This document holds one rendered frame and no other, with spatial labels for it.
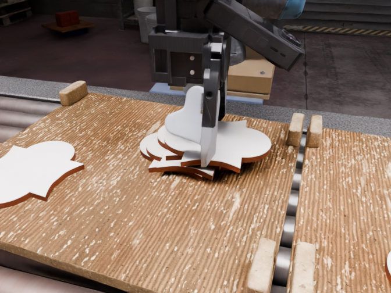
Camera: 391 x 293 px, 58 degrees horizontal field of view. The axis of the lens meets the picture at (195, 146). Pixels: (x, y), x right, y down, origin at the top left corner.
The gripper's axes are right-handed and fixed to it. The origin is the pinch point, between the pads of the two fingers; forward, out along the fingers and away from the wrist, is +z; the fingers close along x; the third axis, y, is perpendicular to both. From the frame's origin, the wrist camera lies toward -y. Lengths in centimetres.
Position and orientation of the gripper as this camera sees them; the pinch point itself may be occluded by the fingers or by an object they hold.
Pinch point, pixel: (216, 139)
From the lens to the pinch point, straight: 45.4
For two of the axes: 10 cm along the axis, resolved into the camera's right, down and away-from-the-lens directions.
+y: -9.8, -1.0, 1.5
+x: -1.8, 5.2, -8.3
